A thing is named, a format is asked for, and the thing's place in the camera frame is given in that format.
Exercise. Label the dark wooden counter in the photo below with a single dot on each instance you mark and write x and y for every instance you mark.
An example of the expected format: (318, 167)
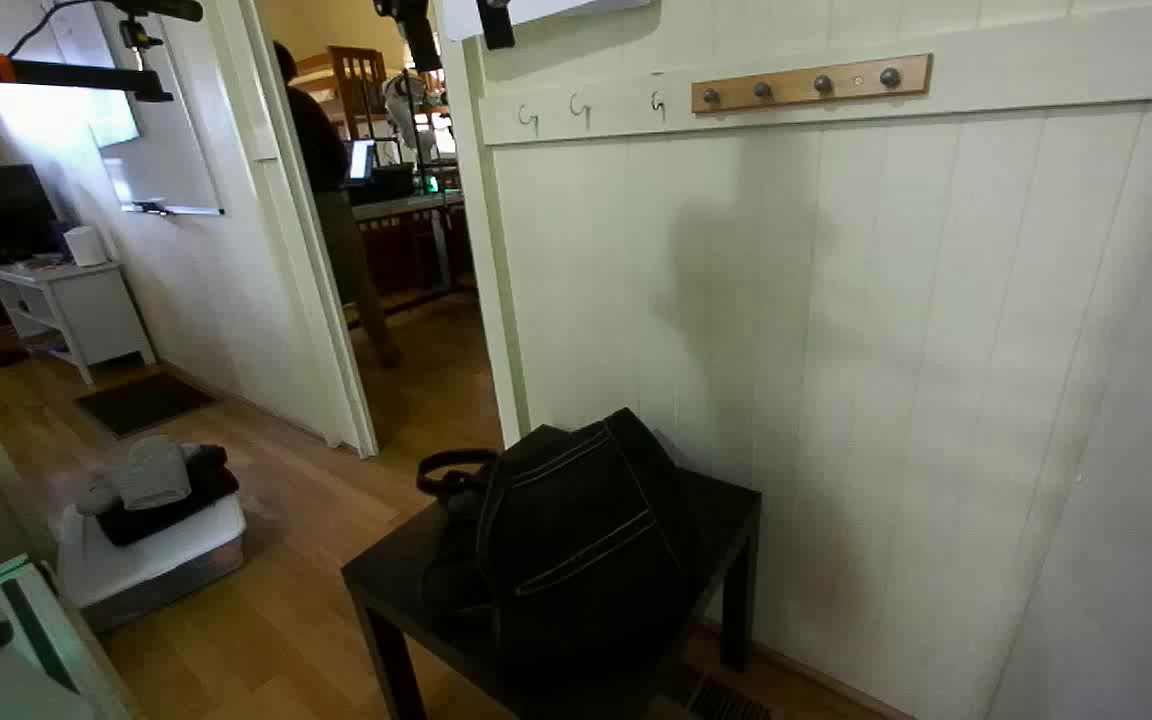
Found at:
(401, 235)

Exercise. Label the black stereo camera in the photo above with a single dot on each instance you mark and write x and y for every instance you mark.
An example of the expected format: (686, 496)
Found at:
(156, 4)

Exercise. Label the dark floor mat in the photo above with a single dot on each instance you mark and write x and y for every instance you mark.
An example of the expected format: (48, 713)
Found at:
(142, 400)

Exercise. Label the white storage bin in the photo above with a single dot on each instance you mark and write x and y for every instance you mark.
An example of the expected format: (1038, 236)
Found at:
(148, 561)

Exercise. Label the wooden chair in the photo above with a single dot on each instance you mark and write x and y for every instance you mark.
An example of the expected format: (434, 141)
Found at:
(359, 87)

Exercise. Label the small white box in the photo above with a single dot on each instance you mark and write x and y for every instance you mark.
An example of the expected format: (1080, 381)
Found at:
(85, 244)

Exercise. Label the black stitched tote bag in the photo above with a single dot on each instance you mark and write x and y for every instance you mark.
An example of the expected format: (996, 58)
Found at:
(576, 534)

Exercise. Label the black square side table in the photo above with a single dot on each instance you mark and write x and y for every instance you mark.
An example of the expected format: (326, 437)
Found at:
(391, 577)

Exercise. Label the wooden peg rack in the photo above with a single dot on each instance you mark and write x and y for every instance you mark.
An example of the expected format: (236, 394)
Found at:
(859, 80)

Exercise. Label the small white cabinet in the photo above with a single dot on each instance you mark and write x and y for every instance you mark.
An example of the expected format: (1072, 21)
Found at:
(82, 305)

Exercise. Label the black folded cloth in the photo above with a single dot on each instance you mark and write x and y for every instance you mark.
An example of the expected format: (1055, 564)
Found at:
(191, 496)

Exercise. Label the grey folded cloth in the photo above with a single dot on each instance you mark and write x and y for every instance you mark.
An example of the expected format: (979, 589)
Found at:
(148, 473)

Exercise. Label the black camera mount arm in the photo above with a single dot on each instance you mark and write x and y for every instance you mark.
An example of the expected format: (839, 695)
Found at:
(70, 72)

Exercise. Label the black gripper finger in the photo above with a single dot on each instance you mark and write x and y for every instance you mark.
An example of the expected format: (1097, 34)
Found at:
(498, 21)
(418, 31)

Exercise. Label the black monitor screen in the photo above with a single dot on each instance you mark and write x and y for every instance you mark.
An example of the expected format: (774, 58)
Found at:
(3, 213)

